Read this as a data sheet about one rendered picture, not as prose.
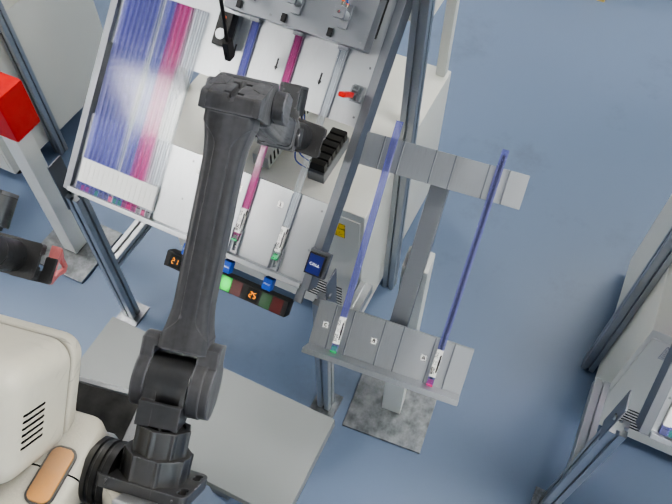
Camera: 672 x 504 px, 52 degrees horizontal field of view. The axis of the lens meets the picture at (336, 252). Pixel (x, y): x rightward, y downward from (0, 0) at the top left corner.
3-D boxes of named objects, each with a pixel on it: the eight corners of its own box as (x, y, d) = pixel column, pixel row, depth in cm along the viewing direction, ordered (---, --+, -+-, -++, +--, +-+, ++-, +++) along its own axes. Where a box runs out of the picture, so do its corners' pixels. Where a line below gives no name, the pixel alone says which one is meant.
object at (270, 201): (306, 281, 162) (302, 283, 159) (79, 185, 178) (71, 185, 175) (332, 204, 158) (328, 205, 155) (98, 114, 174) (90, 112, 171)
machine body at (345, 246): (357, 331, 233) (364, 219, 182) (183, 255, 251) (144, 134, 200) (429, 197, 267) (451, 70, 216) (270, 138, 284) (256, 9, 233)
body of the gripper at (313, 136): (286, 114, 148) (272, 111, 141) (329, 129, 145) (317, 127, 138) (277, 143, 149) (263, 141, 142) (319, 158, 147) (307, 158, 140)
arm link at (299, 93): (252, 137, 129) (297, 147, 129) (264, 75, 127) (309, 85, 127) (263, 137, 141) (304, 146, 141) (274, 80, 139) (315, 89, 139)
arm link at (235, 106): (193, 54, 82) (276, 72, 81) (218, 73, 95) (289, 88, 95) (123, 412, 86) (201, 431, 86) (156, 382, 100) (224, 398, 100)
